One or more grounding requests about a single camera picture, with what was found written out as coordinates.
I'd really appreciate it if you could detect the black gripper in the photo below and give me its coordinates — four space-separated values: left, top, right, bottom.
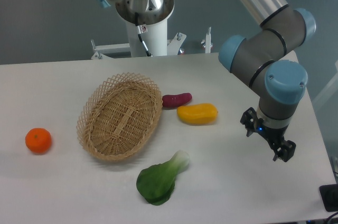
240 107 296 162

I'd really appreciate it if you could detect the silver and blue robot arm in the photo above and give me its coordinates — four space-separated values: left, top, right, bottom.
98 0 316 161

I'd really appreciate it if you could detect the green bok choy vegetable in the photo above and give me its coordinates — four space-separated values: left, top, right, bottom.
136 151 190 206

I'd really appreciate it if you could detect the yellow mango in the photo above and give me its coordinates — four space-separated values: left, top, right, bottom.
176 103 218 125

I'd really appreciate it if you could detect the black device at table edge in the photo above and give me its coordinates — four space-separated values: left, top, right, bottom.
319 184 337 212

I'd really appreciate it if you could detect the purple sweet potato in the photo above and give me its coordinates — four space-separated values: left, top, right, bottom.
162 92 192 108

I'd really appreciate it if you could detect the woven wicker basket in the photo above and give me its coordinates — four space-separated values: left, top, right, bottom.
77 72 162 162

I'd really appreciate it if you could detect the orange tangerine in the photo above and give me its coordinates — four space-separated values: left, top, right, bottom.
25 128 52 154

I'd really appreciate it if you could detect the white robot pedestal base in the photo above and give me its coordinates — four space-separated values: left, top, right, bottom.
90 0 213 60

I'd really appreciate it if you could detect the black cable on pedestal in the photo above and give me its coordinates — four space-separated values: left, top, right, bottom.
134 12 153 58

